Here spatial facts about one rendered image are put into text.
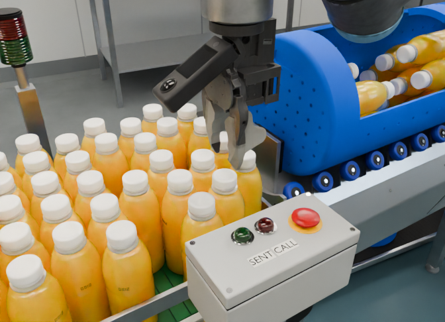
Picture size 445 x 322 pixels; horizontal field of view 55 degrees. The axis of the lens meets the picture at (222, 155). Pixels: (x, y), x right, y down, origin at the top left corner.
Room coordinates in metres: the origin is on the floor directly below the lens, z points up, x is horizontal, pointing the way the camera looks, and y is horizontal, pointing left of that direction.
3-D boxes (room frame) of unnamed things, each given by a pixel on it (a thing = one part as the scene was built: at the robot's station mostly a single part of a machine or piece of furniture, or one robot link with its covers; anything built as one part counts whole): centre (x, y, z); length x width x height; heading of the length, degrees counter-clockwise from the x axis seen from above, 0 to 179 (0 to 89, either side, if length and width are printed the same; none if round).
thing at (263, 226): (0.41, -0.05, 1.11); 0.02 x 0.02 x 0.01
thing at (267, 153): (0.75, -0.09, 0.99); 0.10 x 0.02 x 0.12; 31
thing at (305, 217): (0.42, -0.11, 1.11); 0.04 x 0.04 x 0.01
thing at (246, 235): (0.39, -0.02, 1.11); 0.02 x 0.02 x 0.01
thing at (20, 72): (0.86, 0.43, 1.18); 0.06 x 0.06 x 0.16
